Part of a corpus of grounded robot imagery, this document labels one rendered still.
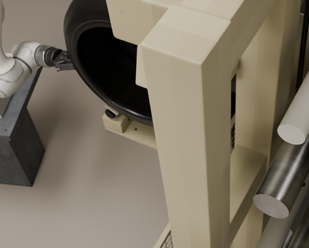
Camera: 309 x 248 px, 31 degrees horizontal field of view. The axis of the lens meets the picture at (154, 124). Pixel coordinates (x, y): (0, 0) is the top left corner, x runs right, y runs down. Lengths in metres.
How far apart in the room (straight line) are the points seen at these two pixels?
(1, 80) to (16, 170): 0.86
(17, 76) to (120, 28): 1.06
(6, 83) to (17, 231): 1.00
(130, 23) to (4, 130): 1.40
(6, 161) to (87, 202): 0.48
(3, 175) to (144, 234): 0.84
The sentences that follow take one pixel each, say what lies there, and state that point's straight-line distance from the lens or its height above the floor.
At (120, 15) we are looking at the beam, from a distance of 1.28.
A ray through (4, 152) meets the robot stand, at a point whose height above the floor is 0.32.
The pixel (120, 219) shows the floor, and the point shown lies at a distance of 2.93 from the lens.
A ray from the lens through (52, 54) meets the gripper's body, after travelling 2.29.
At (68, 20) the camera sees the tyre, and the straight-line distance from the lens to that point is 1.89.
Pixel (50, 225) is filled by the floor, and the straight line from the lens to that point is 3.00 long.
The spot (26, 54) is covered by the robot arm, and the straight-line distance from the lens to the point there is 2.36.
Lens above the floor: 2.54
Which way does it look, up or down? 51 degrees down
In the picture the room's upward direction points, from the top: 9 degrees counter-clockwise
